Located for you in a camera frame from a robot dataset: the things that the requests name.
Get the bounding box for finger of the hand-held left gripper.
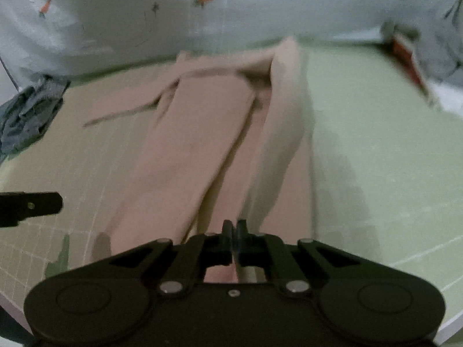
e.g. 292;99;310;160
0;191;63;229

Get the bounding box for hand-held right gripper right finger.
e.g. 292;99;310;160
236;219;363;295

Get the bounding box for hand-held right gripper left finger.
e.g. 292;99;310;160
109;220;234;295

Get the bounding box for blue denim jeans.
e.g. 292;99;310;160
0;75;71;161

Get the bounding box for green grid cutting mat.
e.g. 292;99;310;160
0;39;463;299

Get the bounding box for carrot print white sheet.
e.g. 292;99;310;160
0;0;463;88

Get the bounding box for red white cloth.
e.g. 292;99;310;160
391;32;463;117

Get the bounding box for grey cloth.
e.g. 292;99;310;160
380;0;463;88

